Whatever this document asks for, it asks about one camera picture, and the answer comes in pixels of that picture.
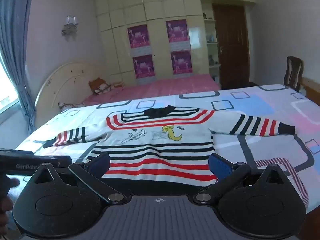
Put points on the window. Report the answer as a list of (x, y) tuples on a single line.
[(6, 90)]

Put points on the cream wardrobe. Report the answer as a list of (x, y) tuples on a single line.
[(155, 10)]

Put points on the blue curtain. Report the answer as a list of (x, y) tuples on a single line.
[(15, 42)]

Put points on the orange pillow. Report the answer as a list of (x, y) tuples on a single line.
[(96, 85)]

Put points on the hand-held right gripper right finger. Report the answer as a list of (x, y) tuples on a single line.
[(220, 166)]

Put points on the wooden chair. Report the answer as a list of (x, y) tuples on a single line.
[(293, 72)]

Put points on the wooden bed frame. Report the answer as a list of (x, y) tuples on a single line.
[(312, 87)]

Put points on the cream headboard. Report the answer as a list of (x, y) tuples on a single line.
[(62, 80)]

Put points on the cream corner shelf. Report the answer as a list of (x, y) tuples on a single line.
[(211, 45)]

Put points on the person's left hand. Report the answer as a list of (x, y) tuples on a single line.
[(11, 182)]

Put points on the glass wall lamp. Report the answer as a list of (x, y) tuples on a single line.
[(70, 26)]

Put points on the brown wooden door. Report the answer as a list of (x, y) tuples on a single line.
[(232, 47)]

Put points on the white patterned pillow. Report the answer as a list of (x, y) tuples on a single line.
[(116, 85)]

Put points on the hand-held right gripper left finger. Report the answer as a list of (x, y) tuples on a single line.
[(100, 163)]

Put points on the purple wall poster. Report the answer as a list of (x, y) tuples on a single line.
[(177, 31), (138, 37), (143, 66), (181, 62)]

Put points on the floral pillow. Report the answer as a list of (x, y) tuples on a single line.
[(68, 105)]

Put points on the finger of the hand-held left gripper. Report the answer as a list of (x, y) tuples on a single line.
[(15, 151), (64, 160)]

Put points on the striped knit sweater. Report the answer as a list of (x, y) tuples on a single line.
[(160, 140)]

